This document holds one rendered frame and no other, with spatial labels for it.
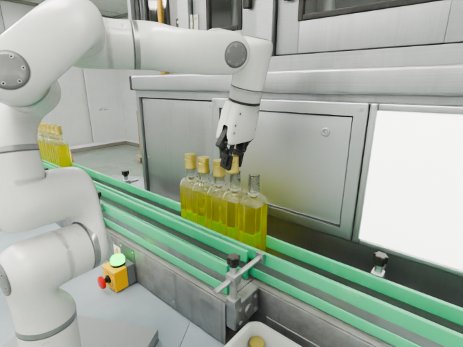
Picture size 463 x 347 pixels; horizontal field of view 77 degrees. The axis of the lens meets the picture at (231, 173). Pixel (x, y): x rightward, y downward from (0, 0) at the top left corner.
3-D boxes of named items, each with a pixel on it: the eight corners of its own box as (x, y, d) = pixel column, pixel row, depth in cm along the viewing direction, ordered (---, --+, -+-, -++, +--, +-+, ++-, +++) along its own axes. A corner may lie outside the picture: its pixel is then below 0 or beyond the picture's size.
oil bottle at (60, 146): (74, 179, 153) (65, 125, 145) (63, 182, 149) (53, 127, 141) (69, 177, 157) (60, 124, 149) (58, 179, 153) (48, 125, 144)
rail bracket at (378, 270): (387, 297, 69) (397, 246, 65) (379, 313, 64) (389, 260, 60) (369, 289, 71) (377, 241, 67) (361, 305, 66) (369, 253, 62)
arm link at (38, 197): (-32, 161, 47) (69, 149, 60) (6, 298, 50) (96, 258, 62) (-15, 154, 41) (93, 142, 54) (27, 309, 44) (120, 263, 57)
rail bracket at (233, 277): (265, 283, 72) (267, 238, 69) (220, 323, 60) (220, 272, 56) (255, 277, 74) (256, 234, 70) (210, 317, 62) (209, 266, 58)
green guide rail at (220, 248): (248, 277, 74) (249, 250, 72) (246, 279, 73) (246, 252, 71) (21, 164, 181) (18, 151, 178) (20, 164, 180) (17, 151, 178)
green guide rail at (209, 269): (229, 292, 69) (229, 264, 66) (227, 295, 68) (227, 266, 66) (7, 166, 175) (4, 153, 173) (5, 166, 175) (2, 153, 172)
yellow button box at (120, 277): (136, 283, 93) (134, 262, 91) (114, 295, 87) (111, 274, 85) (124, 274, 97) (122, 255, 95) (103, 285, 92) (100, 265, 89)
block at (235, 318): (260, 310, 73) (261, 286, 71) (237, 334, 66) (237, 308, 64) (249, 303, 75) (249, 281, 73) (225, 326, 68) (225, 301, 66)
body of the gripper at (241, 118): (246, 90, 72) (237, 133, 77) (218, 91, 65) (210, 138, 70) (271, 99, 68) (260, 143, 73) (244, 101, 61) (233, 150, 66)
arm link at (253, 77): (211, 26, 53) (198, 23, 61) (203, 85, 58) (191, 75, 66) (281, 40, 59) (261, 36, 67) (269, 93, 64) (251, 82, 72)
